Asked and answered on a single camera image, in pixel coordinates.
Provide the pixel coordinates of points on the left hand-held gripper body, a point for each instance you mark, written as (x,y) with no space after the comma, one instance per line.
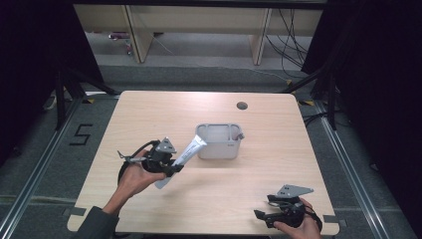
(166,146)

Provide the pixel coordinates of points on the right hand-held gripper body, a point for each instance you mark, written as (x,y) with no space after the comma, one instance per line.
(292,191)

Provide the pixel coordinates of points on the white toothpaste tube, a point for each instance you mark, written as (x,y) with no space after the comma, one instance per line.
(191,149)

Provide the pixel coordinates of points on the grey plastic storage basket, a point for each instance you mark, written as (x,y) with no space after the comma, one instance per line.
(219,149)

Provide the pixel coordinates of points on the person's left hand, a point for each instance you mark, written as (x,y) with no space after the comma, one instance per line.
(132,179)

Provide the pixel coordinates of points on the person's right hand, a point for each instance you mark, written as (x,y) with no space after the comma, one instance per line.
(308,231)

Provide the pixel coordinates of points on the black metal stand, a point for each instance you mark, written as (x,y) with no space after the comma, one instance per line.
(60,99)
(331,99)

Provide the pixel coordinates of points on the pink and red floor clutter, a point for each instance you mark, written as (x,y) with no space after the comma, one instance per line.
(121,38)

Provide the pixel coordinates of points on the black curtain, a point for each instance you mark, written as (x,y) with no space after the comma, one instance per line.
(33,49)
(381,66)

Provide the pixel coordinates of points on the aluminium floor rail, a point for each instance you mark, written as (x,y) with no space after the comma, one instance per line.
(36,176)
(351,179)

